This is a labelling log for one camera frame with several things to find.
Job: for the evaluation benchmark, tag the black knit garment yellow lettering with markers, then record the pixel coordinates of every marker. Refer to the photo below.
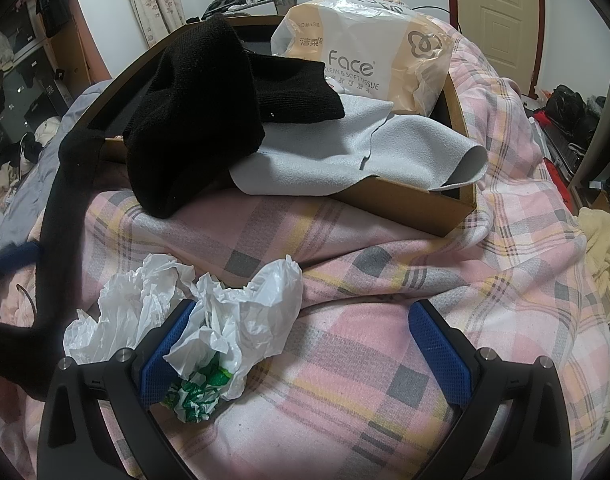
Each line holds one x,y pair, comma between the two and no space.
195,110

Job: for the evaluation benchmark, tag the white plastic bag green print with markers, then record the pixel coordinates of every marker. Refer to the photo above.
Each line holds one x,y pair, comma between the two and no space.
245,320

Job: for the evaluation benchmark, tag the cream door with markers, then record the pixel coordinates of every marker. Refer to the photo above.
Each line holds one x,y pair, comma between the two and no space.
500,10

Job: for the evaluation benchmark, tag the grey cloth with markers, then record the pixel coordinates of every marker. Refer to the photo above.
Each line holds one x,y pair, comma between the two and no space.
335,160

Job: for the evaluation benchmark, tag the beige towel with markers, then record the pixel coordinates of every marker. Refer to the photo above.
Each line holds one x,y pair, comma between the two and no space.
607,245

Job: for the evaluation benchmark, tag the brown cardboard box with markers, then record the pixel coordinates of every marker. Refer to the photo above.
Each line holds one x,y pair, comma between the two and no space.
410,205

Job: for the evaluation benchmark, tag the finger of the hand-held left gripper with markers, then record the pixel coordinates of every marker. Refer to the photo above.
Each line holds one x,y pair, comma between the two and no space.
10,257

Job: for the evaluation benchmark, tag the hanging black shirt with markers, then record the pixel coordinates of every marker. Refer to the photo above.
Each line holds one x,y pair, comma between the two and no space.
52,0

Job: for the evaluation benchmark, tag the black bag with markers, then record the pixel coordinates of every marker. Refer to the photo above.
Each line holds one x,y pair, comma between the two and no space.
570,107

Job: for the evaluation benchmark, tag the wooden open wardrobe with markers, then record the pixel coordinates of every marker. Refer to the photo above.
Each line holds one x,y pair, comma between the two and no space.
80,45

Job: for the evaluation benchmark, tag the bagged tissue pack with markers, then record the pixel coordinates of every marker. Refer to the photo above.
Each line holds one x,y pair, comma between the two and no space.
365,45

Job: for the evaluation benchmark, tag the black desktop device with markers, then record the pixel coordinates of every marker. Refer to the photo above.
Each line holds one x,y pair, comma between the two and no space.
225,1

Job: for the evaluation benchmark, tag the grey quilt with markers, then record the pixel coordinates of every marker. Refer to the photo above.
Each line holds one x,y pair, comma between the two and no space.
40,160

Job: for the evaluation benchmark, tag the pink plaid blanket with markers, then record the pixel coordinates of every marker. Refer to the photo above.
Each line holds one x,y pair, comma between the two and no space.
385,360

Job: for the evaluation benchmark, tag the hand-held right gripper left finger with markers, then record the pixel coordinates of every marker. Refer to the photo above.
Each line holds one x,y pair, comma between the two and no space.
157,375

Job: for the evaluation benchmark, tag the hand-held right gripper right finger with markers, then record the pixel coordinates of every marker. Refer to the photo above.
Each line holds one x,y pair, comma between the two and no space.
440,360

